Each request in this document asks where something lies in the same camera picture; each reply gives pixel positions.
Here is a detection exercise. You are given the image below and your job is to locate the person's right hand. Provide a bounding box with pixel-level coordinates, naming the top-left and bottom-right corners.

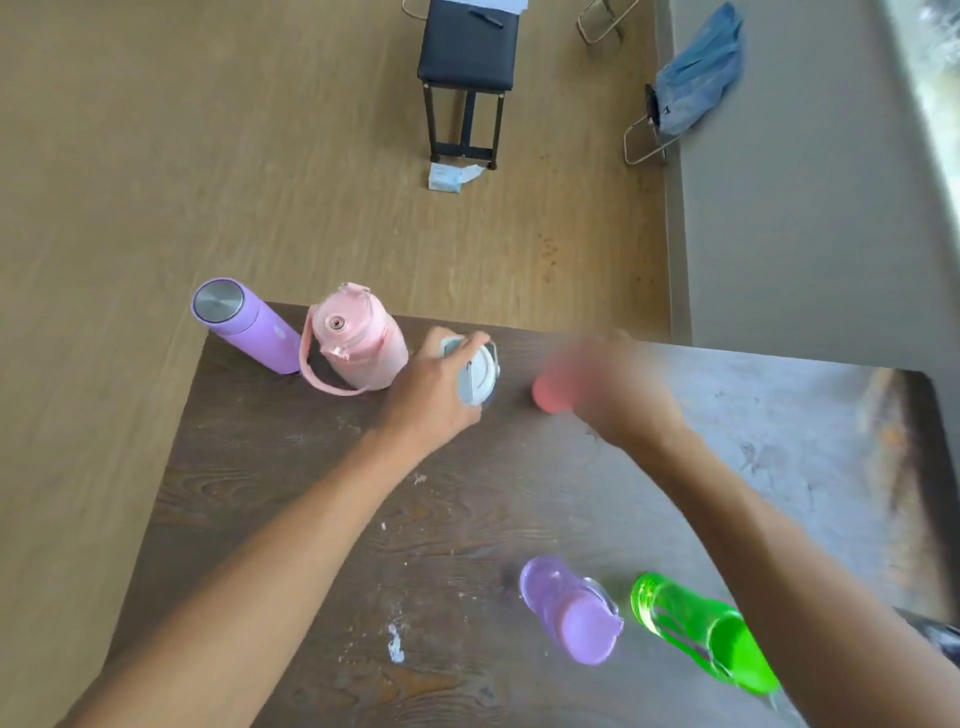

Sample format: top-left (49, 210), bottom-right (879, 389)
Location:
top-left (557, 330), bottom-right (687, 456)

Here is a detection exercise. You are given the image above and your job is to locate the person's left hand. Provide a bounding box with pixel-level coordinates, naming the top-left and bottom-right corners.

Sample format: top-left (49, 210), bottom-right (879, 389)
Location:
top-left (377, 330), bottom-right (494, 460)

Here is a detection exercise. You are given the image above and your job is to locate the white lidded bottle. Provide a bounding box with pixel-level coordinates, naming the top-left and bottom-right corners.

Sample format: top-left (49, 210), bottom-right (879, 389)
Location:
top-left (438, 335), bottom-right (501, 407)

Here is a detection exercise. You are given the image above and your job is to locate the pink plastic cup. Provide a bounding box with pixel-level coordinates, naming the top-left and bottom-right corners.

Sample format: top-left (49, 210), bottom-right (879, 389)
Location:
top-left (531, 370), bottom-right (579, 416)

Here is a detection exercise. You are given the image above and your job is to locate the person's left forearm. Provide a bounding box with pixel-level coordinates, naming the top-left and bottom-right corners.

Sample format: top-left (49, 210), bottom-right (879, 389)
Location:
top-left (56, 431), bottom-right (423, 728)

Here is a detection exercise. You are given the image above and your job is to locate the person's right forearm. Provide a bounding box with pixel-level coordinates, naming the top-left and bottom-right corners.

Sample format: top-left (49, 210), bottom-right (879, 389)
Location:
top-left (618, 426), bottom-right (960, 728)

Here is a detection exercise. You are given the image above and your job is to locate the metal folding chair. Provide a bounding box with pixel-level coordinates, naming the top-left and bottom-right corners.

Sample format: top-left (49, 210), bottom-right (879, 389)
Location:
top-left (621, 82), bottom-right (670, 167)
top-left (575, 0), bottom-right (640, 45)

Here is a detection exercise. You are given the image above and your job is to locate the purple plastic bottle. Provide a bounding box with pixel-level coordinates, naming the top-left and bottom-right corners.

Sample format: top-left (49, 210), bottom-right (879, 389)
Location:
top-left (519, 555), bottom-right (625, 667)

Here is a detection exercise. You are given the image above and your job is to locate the white tissue packet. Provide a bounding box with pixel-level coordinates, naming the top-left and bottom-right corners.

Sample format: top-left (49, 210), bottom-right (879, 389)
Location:
top-left (427, 160), bottom-right (487, 198)

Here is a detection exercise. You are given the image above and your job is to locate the purple steel flask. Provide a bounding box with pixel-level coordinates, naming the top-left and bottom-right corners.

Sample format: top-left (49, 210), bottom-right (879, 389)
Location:
top-left (190, 277), bottom-right (303, 375)

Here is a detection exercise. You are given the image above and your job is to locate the green plastic bottle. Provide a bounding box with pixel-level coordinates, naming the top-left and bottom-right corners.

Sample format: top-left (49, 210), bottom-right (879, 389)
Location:
top-left (629, 572), bottom-right (783, 696)

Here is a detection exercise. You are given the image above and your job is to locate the blue denim garment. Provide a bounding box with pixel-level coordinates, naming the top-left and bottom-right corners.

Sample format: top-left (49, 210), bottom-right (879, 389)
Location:
top-left (654, 2), bottom-right (747, 138)

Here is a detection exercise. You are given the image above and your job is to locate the black padded stool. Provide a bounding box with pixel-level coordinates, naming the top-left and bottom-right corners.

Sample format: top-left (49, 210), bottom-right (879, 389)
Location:
top-left (416, 0), bottom-right (522, 172)

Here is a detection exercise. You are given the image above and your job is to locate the white paper sheet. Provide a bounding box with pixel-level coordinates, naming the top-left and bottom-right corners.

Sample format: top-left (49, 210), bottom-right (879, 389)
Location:
top-left (442, 0), bottom-right (531, 16)

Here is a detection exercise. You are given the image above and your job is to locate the window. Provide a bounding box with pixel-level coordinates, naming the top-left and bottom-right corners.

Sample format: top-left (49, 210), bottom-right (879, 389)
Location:
top-left (881, 0), bottom-right (960, 249)

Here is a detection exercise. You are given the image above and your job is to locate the dark grey object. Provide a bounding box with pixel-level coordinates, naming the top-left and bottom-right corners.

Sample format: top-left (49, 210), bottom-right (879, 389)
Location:
top-left (892, 607), bottom-right (960, 670)

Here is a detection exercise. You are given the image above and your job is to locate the pink bottle with strap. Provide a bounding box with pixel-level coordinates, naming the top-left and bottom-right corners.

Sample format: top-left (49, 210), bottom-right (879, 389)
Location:
top-left (298, 282), bottom-right (411, 397)

